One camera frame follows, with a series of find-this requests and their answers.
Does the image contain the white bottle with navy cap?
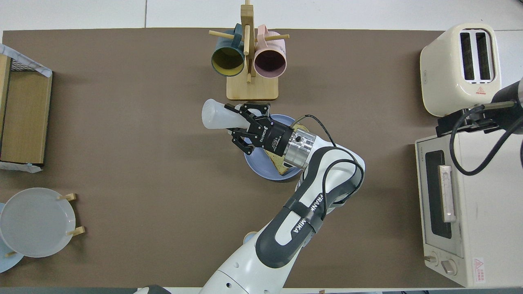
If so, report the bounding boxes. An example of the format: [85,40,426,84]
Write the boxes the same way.
[201,98,262,130]

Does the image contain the pale grey plate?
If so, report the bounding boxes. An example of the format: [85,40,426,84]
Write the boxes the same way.
[0,187,76,258]

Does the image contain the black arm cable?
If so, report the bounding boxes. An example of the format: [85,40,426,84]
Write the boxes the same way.
[449,102,523,177]
[292,114,365,221]

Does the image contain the teal mug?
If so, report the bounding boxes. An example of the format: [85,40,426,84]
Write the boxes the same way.
[211,23,246,77]

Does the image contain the white toaster oven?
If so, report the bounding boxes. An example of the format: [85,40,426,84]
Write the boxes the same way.
[415,129,523,288]

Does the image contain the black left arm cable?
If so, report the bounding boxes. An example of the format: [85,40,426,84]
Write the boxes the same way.
[292,114,365,221]

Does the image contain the light blue plate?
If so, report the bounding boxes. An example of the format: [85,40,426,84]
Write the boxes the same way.
[0,202,25,273]

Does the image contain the cream two-slot toaster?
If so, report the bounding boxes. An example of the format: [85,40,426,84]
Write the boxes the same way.
[420,23,502,119]

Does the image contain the toasted bread slice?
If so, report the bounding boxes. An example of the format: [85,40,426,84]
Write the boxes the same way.
[264,122,311,176]

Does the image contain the wooden mug tree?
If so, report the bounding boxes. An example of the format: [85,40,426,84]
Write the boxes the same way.
[208,0,290,101]

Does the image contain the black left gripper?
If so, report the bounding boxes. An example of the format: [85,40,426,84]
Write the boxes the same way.
[224,102,294,156]

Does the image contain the wooden shelf with wire basket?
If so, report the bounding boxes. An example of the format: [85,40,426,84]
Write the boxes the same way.
[0,53,53,165]

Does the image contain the brown table mat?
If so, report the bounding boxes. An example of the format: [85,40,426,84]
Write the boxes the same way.
[0,28,504,288]

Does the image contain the pink mug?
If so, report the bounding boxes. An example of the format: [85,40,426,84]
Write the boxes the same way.
[253,24,287,79]

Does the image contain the pale cloth scrap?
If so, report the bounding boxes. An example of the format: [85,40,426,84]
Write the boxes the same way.
[0,161,43,174]

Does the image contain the blue checkered cloth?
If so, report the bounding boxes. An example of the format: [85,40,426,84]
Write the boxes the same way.
[0,43,53,78]

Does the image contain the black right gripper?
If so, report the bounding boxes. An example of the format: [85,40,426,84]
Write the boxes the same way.
[435,80,521,138]

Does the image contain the blue round plate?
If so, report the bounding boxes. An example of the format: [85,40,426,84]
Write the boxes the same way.
[244,114,301,182]

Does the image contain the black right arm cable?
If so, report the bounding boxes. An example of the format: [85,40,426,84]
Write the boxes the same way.
[449,102,523,177]

